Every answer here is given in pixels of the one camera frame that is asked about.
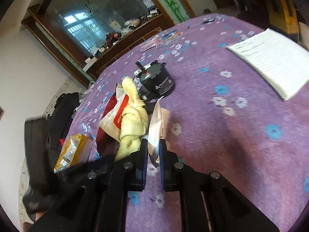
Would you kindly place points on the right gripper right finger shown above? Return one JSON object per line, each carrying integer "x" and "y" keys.
{"x": 178, "y": 177}

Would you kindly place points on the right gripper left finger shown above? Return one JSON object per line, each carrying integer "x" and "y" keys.
{"x": 127, "y": 175}

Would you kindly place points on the white packet red text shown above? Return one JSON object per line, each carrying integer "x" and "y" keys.
{"x": 157, "y": 131}

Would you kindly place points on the dark red packet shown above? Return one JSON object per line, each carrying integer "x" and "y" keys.
{"x": 105, "y": 123}

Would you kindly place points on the yellow rimmed storage box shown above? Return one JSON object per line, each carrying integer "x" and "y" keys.
{"x": 75, "y": 151}

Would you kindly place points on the white red printed bag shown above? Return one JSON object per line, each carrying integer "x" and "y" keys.
{"x": 122, "y": 101}

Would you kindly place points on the purple floral tablecloth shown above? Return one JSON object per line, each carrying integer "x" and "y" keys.
{"x": 223, "y": 115}

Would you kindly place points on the black sofa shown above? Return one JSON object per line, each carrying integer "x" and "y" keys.
{"x": 58, "y": 125}

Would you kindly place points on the black electric motor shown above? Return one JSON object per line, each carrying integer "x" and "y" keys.
{"x": 156, "y": 79}

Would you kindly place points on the pink pouch far table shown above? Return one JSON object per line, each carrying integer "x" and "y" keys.
{"x": 149, "y": 45}

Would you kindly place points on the blue item far table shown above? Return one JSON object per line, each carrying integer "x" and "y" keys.
{"x": 170, "y": 34}

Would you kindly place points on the wooden sideboard cabinet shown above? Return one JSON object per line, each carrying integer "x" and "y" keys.
{"x": 87, "y": 36}

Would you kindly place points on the white paper notebook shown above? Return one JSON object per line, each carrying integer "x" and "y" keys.
{"x": 278, "y": 59}

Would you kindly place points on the black pen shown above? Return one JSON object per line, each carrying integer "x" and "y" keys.
{"x": 204, "y": 22}

